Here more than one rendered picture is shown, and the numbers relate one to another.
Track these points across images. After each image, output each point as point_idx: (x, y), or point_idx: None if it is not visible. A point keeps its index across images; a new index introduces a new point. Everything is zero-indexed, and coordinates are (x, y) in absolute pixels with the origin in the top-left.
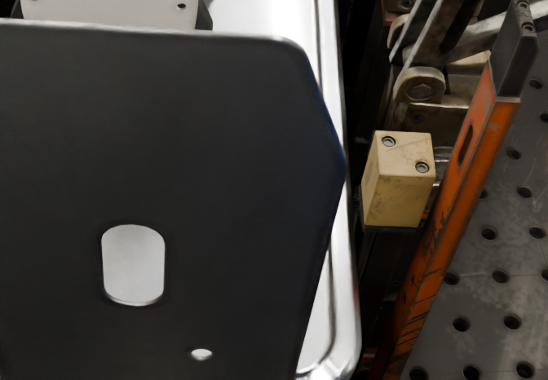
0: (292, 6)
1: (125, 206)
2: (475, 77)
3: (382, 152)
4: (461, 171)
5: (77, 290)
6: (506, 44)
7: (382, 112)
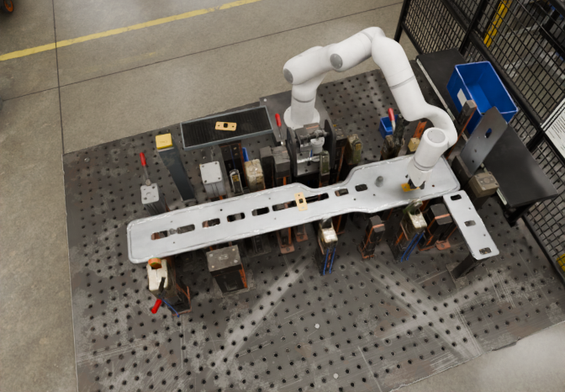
0: (377, 168)
1: (492, 128)
2: (393, 136)
3: (417, 143)
4: (421, 131)
5: (488, 140)
6: (425, 118)
7: (392, 153)
